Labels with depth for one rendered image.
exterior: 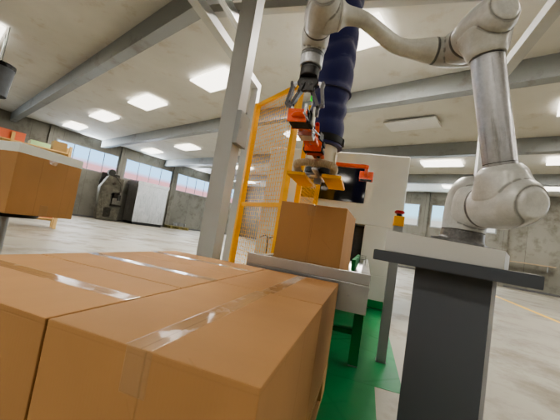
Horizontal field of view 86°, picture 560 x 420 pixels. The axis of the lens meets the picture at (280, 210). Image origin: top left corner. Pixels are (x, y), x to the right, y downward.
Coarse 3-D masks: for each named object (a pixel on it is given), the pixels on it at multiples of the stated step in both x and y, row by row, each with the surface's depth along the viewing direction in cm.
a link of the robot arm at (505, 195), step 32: (512, 0) 92; (480, 32) 97; (480, 64) 100; (480, 96) 101; (480, 128) 102; (512, 128) 97; (512, 160) 96; (480, 192) 101; (512, 192) 90; (544, 192) 89; (480, 224) 106; (512, 224) 94
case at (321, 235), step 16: (288, 208) 181; (304, 208) 178; (320, 208) 175; (336, 208) 172; (288, 224) 180; (304, 224) 176; (320, 224) 173; (336, 224) 171; (352, 224) 210; (288, 240) 178; (304, 240) 175; (320, 240) 172; (336, 240) 169; (288, 256) 177; (304, 256) 174; (320, 256) 171; (336, 256) 168
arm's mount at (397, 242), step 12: (396, 240) 117; (408, 240) 114; (420, 240) 111; (432, 240) 108; (444, 240) 106; (408, 252) 113; (420, 252) 110; (432, 252) 108; (444, 252) 106; (456, 252) 103; (468, 252) 101; (480, 252) 99; (492, 252) 97; (504, 252) 95; (480, 264) 98; (492, 264) 96; (504, 264) 95
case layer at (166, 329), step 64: (0, 256) 93; (64, 256) 109; (128, 256) 133; (192, 256) 170; (0, 320) 54; (64, 320) 52; (128, 320) 57; (192, 320) 62; (256, 320) 69; (320, 320) 97; (0, 384) 53; (64, 384) 49; (128, 384) 46; (192, 384) 43; (256, 384) 41
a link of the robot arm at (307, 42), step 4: (304, 32) 111; (304, 36) 112; (308, 36) 110; (328, 36) 111; (304, 40) 113; (308, 40) 112; (312, 40) 111; (316, 40) 110; (320, 40) 110; (324, 40) 111; (328, 40) 114; (304, 44) 115; (308, 44) 113; (312, 44) 113; (316, 44) 112; (320, 44) 112; (324, 44) 113; (304, 48) 115; (320, 48) 114; (324, 48) 116; (324, 52) 117
